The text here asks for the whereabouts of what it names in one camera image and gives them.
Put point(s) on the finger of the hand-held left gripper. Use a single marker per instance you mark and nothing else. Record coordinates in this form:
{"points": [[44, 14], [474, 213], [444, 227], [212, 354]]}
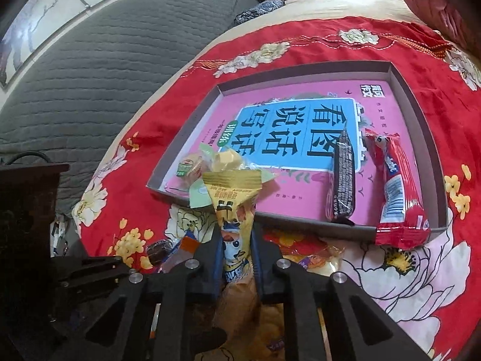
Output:
{"points": [[97, 282], [90, 263]]}

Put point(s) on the dark blue patterned cloth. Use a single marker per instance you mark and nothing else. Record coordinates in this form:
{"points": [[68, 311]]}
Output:
{"points": [[259, 11]]}

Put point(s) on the yellow snack packet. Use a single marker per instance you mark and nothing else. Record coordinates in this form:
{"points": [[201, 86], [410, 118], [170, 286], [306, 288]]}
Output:
{"points": [[233, 210]]}

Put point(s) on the small green-label pastry packet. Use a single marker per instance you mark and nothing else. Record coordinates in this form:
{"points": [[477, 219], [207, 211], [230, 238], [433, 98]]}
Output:
{"points": [[188, 169]]}

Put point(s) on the floral wall panel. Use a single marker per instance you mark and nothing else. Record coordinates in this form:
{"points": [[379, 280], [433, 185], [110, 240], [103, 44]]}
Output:
{"points": [[37, 18]]}

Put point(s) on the green pastry packet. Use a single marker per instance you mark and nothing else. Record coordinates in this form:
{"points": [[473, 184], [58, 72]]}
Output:
{"points": [[225, 160]]}

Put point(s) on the dark chocolate bar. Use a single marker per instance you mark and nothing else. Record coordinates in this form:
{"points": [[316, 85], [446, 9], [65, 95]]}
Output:
{"points": [[342, 184]]}

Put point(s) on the clear puffed snack packet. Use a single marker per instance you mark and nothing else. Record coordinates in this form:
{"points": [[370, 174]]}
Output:
{"points": [[319, 255]]}

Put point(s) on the beige bed sheet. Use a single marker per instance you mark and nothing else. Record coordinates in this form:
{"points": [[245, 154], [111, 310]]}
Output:
{"points": [[338, 3]]}

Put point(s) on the grey quilted headboard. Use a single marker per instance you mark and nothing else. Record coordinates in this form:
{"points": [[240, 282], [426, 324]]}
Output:
{"points": [[112, 64]]}

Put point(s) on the red snack packet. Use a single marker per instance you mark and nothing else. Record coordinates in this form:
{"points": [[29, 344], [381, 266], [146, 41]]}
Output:
{"points": [[398, 195]]}

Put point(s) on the dark candy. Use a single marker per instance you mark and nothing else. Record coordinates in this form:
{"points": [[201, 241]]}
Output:
{"points": [[156, 254]]}

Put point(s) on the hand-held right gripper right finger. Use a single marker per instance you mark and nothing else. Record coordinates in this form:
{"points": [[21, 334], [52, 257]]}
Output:
{"points": [[263, 270]]}

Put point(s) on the shallow cardboard box tray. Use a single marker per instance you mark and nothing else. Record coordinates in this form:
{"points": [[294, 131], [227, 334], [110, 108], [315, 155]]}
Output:
{"points": [[300, 77]]}

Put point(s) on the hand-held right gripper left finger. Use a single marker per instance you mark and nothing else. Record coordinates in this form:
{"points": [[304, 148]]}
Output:
{"points": [[210, 270]]}

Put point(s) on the red floral blanket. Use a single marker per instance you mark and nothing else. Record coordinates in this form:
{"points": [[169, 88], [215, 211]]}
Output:
{"points": [[158, 120]]}

